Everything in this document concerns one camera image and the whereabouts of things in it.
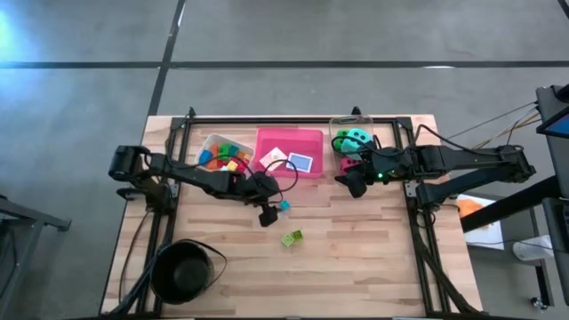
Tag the orange cloth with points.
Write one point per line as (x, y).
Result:
(469, 208)

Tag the white plastic bag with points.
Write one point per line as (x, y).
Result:
(531, 249)

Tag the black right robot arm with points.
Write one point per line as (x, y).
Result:
(471, 162)

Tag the clear plastic bin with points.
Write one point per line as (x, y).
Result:
(351, 122)

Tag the tablet with blue screen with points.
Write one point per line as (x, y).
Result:
(558, 126)

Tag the black diagonal beam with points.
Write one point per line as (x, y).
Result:
(511, 204)

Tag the grey metal stand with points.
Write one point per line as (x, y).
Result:
(26, 213)

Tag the dark equipment cart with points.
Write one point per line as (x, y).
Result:
(555, 169)

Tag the pink plastic bin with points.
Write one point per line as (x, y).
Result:
(306, 142)

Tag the large blue toy block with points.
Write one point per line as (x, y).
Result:
(205, 157)

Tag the teal foam die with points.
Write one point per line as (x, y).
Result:
(355, 138)

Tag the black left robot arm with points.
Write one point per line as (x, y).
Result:
(195, 175)

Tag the red block with round studs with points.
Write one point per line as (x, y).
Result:
(242, 168)

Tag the green foam die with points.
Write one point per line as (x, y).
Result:
(340, 135)

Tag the small blue square block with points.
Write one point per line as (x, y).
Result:
(234, 150)

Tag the black side-mounted clamp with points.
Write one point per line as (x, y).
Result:
(129, 193)

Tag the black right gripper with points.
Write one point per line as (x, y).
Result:
(384, 166)

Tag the small pale green block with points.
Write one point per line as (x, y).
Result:
(287, 240)

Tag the red foam die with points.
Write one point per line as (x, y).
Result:
(348, 165)

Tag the blue playing card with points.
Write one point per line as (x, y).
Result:
(300, 162)

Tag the orange toy block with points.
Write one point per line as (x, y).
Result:
(214, 153)

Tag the blue four-stud block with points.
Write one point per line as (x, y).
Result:
(285, 205)

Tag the white paper sheet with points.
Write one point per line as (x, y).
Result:
(484, 235)

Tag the green block with round studs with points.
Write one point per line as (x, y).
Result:
(223, 151)

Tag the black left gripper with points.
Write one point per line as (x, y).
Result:
(258, 189)

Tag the black pumpkin-face bucket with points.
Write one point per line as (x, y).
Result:
(182, 271)

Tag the white card deck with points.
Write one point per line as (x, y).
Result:
(273, 158)

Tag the white plastic bin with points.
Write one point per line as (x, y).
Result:
(202, 146)

